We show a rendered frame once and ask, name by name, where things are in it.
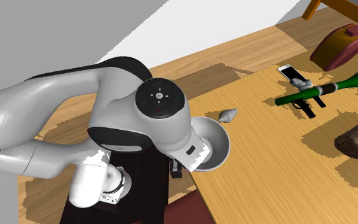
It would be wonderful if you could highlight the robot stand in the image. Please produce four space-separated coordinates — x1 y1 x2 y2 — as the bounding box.
59 148 171 224

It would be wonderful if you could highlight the dark red block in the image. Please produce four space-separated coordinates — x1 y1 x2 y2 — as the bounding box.
164 189 216 224

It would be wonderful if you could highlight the grey bowl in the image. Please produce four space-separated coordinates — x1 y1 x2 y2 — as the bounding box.
190 116 231 172

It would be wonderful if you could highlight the small grey stone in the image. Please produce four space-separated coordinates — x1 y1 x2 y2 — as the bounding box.
218 108 238 124

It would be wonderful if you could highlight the white phone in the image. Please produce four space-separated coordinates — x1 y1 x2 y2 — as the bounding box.
277 64 309 84

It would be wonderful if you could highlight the green toy rocket launcher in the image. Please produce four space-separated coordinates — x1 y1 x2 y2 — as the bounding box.
274 71 358 120

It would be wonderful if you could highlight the dark red and yellow bag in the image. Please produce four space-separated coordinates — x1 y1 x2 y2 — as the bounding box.
309 23 358 73

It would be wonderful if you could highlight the orange wooden furniture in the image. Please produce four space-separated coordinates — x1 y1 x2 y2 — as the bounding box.
301 0 358 27

